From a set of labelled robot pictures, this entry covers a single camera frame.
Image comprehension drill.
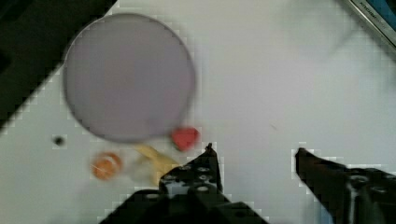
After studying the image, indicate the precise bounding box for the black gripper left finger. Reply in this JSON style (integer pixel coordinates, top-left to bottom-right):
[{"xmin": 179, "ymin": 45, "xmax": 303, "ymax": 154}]
[{"xmin": 99, "ymin": 145, "xmax": 268, "ymax": 224}]

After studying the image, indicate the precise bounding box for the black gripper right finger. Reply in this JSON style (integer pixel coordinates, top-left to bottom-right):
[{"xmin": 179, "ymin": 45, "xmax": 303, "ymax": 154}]
[{"xmin": 295, "ymin": 147, "xmax": 396, "ymax": 224}]

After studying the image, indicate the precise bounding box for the peeled banana toy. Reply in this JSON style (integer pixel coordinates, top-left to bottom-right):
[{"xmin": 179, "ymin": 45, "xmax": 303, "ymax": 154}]
[{"xmin": 134, "ymin": 144, "xmax": 179, "ymax": 187}]

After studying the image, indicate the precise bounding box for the red toy strawberry near plate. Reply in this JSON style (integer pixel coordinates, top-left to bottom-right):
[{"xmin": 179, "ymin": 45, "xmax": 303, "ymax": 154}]
[{"xmin": 171, "ymin": 127, "xmax": 200, "ymax": 151}]

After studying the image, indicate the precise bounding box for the orange slice toy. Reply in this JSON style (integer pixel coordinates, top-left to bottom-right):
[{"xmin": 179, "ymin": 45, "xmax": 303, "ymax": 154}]
[{"xmin": 91, "ymin": 152, "xmax": 122, "ymax": 180}]

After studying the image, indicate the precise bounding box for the grey round plate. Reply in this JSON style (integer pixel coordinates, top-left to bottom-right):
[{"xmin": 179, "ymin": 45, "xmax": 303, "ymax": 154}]
[{"xmin": 63, "ymin": 13, "xmax": 196, "ymax": 143}]

